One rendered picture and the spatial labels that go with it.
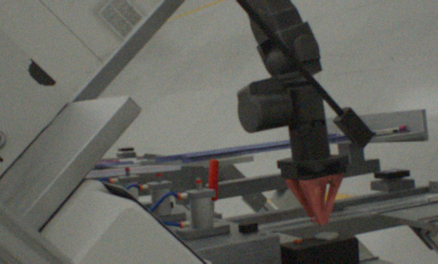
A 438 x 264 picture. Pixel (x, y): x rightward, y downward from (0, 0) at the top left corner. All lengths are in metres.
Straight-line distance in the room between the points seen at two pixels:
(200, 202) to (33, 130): 0.35
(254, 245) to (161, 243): 0.44
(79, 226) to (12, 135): 0.13
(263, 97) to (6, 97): 0.63
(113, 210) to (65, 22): 8.47
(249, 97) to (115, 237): 0.74
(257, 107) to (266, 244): 0.31
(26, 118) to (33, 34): 8.22
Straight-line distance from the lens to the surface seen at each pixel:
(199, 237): 0.69
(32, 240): 0.22
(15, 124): 0.36
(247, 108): 0.96
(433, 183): 1.27
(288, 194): 1.39
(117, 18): 8.87
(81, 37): 8.71
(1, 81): 0.36
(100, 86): 0.62
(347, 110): 0.74
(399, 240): 2.47
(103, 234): 0.22
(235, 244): 0.65
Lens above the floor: 1.45
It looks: 20 degrees down
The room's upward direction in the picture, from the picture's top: 45 degrees counter-clockwise
